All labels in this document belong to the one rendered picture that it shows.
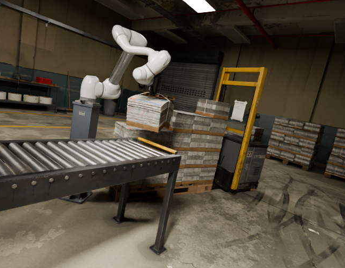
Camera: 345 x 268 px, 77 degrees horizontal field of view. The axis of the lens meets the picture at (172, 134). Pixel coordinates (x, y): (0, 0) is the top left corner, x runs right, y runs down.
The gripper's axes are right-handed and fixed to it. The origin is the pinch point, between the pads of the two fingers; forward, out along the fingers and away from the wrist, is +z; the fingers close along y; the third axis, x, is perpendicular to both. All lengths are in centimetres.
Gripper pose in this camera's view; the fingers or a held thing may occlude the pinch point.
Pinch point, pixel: (157, 85)
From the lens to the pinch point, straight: 190.7
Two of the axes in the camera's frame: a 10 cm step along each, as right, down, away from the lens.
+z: 2.6, -0.2, 9.7
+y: -2.4, 9.7, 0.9
